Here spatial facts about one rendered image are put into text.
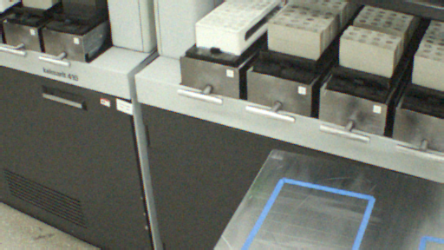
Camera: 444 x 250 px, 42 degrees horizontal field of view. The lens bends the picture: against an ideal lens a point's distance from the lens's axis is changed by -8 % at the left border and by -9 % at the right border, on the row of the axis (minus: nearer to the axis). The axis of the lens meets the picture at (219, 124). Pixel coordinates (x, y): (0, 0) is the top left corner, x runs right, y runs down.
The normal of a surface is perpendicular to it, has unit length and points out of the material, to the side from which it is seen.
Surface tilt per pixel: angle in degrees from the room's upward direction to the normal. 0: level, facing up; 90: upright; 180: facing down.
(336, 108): 90
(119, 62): 0
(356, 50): 90
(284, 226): 0
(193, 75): 90
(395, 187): 0
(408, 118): 90
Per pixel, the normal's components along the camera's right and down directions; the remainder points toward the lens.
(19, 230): -0.04, -0.83
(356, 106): -0.48, 0.51
